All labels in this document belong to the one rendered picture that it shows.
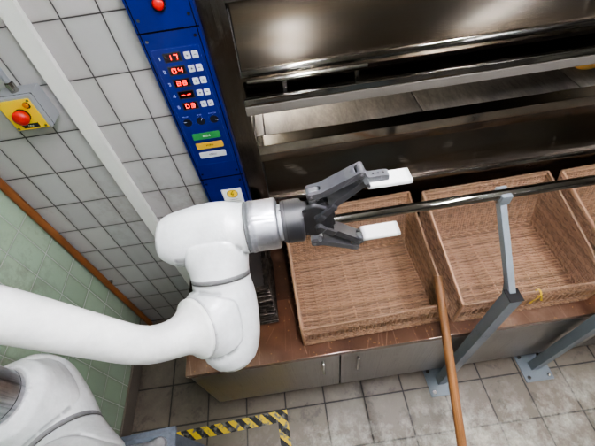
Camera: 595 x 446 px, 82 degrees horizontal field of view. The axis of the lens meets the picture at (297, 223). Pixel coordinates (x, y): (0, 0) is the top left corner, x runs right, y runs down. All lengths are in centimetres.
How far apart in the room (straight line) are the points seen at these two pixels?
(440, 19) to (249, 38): 53
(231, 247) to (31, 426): 52
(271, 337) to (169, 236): 96
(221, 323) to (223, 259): 10
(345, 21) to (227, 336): 85
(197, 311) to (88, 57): 80
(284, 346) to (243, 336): 85
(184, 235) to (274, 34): 67
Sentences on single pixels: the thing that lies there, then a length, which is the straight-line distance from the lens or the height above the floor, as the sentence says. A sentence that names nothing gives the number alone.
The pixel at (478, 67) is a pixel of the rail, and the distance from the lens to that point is 112.
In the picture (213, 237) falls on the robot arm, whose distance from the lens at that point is 56.
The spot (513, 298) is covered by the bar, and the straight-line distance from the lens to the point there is 122.
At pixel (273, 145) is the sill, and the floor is 118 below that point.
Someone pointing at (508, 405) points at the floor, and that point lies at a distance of 214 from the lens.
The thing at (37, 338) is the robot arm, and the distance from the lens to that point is 50.
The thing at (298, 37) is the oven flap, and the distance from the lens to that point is 107.
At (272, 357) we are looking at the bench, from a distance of 144.
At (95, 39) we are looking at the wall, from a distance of 113.
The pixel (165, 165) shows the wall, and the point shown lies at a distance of 132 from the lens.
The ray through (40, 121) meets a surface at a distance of 123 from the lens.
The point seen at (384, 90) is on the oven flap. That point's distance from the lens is 103.
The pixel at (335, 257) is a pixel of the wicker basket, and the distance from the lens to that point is 161.
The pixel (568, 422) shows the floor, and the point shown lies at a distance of 224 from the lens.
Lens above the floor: 194
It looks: 51 degrees down
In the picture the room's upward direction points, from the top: 8 degrees counter-clockwise
